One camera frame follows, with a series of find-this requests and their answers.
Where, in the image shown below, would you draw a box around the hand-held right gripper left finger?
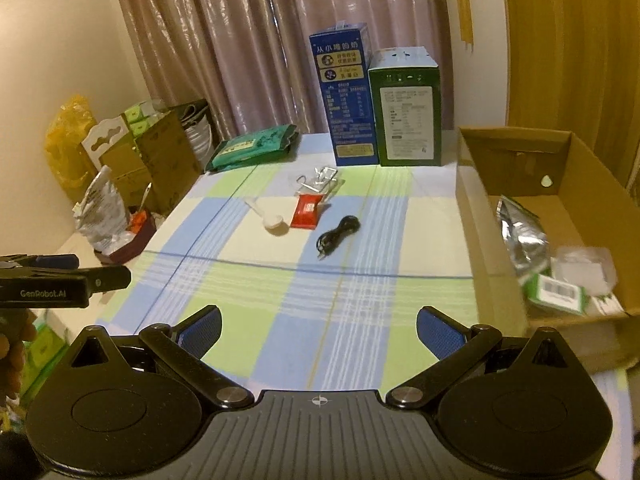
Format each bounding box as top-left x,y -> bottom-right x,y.
65,305 -> 256,409

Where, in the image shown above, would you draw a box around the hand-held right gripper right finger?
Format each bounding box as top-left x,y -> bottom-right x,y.
385,305 -> 576,409

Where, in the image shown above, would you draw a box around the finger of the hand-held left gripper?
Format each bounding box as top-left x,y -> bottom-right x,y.
86,265 -> 132,295
0,254 -> 80,275

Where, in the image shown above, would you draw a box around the silver foil bag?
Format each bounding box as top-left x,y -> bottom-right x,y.
495,196 -> 553,286

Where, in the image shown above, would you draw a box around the checked cloth desktop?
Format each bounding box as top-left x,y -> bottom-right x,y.
95,132 -> 631,391

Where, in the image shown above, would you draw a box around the person's left hand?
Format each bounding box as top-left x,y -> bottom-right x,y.
0,329 -> 39,401

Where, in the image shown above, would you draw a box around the dark brown tray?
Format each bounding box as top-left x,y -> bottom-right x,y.
95,210 -> 157,266

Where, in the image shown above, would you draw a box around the green printed box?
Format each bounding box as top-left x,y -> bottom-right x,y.
20,310 -> 68,396

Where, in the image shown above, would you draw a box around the white plastic bag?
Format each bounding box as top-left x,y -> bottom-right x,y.
74,165 -> 131,253

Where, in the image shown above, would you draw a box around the small brown cardboard box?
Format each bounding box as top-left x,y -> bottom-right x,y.
100,142 -> 153,211

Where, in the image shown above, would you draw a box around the green barcode box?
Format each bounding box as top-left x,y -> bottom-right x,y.
522,272 -> 588,316

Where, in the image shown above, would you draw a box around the yellow plastic bag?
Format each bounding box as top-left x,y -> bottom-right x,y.
45,94 -> 98,196

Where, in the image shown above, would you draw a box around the white plastic spoon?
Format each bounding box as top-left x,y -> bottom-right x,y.
245,199 -> 287,235

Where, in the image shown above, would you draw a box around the tall brown cardboard box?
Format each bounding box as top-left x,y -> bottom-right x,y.
135,110 -> 203,216

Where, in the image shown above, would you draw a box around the white cardboard hanger card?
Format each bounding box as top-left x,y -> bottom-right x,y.
81,115 -> 132,168

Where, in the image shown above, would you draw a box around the red snack packet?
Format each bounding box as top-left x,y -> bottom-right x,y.
290,195 -> 327,231

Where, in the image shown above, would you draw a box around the green and white small boxes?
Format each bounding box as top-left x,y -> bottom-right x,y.
122,101 -> 161,136

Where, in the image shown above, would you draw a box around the white paper bag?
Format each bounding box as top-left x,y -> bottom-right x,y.
180,102 -> 213,173

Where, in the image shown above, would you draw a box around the green wet wipes pack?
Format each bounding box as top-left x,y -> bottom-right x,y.
206,124 -> 301,173

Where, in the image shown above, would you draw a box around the tall green carton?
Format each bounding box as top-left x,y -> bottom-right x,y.
367,47 -> 443,167

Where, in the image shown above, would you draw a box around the tall blue carton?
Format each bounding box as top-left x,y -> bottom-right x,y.
308,22 -> 380,167

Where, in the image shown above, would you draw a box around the pink curtain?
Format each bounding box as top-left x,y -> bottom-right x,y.
107,0 -> 453,141

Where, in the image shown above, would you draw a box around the wooden door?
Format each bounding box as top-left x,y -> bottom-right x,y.
500,0 -> 640,196

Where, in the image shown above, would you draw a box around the black cable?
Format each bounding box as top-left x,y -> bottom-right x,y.
316,215 -> 362,261

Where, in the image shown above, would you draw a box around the yellow wall strip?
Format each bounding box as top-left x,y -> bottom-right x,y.
455,0 -> 476,52

